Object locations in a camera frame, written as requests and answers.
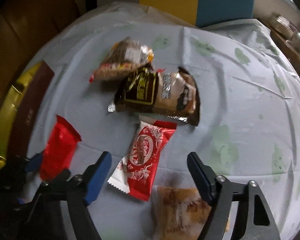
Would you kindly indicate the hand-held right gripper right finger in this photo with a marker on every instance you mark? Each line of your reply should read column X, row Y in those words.
column 202, row 177

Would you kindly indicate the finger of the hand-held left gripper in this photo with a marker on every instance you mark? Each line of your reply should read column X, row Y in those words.
column 61, row 176
column 35, row 162

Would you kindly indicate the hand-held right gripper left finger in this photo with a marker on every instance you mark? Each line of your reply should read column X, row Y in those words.
column 98, row 177

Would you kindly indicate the plain red snack packet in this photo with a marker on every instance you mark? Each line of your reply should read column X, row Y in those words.
column 60, row 145

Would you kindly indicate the red white floral snack packet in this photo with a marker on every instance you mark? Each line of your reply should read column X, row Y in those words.
column 142, row 160

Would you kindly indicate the brown box with gold lining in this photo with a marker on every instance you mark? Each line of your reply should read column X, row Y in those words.
column 27, row 110

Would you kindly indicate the tan textured snack packet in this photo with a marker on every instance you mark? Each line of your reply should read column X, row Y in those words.
column 110, row 71

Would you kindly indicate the clear orange seed packet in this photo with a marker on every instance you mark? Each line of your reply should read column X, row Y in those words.
column 130, row 52

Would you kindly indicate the clear pastry packet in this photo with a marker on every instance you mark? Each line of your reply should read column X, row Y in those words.
column 177, row 212

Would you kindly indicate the dark brown snack packet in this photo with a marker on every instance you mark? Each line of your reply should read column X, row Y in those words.
column 145, row 92

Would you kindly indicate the wooden wardrobe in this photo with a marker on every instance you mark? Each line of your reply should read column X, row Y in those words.
column 27, row 17

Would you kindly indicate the wooden side table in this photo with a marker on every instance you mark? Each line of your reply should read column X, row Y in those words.
column 290, row 47

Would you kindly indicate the tissue box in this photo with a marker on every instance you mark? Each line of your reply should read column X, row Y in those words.
column 282, row 23

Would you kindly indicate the grey yellow blue padded chair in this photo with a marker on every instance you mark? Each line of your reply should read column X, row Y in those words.
column 165, row 0

